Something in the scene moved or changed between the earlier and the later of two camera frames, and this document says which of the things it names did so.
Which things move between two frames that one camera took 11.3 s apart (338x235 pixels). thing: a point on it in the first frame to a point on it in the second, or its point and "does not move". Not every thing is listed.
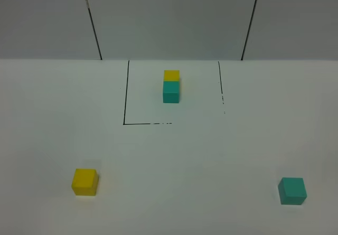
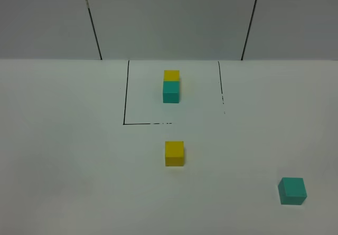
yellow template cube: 170,75 does not move
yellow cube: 84,182 to 174,153
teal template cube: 171,91 does not move
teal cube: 292,190 does not move
